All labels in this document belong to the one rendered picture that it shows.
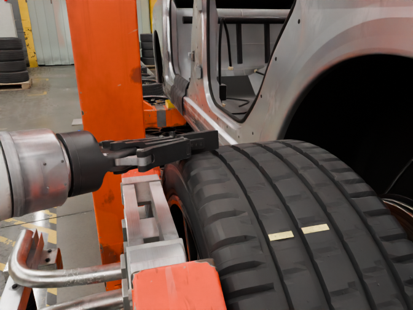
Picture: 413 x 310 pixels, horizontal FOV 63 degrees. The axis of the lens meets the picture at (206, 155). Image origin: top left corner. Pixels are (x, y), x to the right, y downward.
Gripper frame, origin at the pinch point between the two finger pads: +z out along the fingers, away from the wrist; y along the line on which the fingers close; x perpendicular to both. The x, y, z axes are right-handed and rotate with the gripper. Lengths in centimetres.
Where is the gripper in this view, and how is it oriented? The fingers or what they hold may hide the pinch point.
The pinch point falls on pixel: (198, 142)
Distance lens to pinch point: 51.2
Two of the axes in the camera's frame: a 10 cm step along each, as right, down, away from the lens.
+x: -0.5, -9.8, -1.9
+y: 6.4, 1.1, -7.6
